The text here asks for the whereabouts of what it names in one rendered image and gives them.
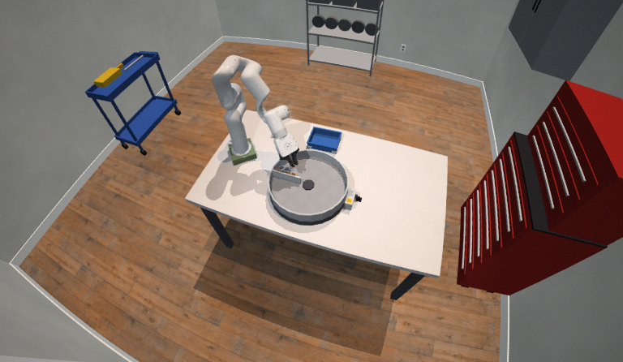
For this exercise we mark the grey round turntable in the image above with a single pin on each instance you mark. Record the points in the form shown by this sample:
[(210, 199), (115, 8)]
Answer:
[(319, 185)]

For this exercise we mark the blue crate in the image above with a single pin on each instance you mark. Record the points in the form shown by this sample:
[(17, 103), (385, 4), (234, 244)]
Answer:
[(324, 139)]

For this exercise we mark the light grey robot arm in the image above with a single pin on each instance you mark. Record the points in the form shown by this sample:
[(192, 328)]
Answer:
[(231, 95)]

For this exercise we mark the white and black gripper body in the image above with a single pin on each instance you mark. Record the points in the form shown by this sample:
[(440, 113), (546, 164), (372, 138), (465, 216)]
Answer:
[(286, 143)]

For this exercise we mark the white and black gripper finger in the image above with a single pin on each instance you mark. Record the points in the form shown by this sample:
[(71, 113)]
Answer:
[(294, 157), (288, 159)]

